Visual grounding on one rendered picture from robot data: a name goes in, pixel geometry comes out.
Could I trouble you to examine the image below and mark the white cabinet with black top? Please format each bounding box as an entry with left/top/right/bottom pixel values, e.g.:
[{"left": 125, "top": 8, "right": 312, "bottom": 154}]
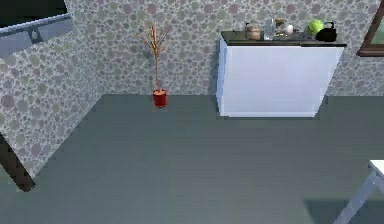
[{"left": 215, "top": 30, "right": 348, "bottom": 118}]

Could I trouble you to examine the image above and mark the glass pepper shaker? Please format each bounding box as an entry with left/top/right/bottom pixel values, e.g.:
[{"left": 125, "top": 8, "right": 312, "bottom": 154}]
[{"left": 275, "top": 18, "right": 288, "bottom": 36}]

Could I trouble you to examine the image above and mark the brown round jar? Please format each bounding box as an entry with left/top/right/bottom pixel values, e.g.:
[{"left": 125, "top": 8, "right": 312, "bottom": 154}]
[{"left": 244, "top": 23, "right": 262, "bottom": 42}]

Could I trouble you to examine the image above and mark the black kettle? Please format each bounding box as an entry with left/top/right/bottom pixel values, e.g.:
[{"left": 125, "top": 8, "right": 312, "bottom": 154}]
[{"left": 315, "top": 21, "right": 338, "bottom": 43}]

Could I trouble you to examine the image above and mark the green lettuce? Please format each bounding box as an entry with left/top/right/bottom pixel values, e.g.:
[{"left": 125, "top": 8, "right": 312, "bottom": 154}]
[{"left": 306, "top": 19, "right": 325, "bottom": 37}]

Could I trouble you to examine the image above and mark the brown framed picture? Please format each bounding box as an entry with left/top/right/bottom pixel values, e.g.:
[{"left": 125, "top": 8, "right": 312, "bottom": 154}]
[{"left": 356, "top": 0, "right": 384, "bottom": 58}]

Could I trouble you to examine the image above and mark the bare plant in red pot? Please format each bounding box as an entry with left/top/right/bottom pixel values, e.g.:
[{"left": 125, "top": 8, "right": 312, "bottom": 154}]
[{"left": 135, "top": 19, "right": 172, "bottom": 109}]

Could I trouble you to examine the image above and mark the clear glass cup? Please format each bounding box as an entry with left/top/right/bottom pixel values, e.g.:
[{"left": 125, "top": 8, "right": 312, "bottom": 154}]
[{"left": 263, "top": 18, "right": 276, "bottom": 42}]

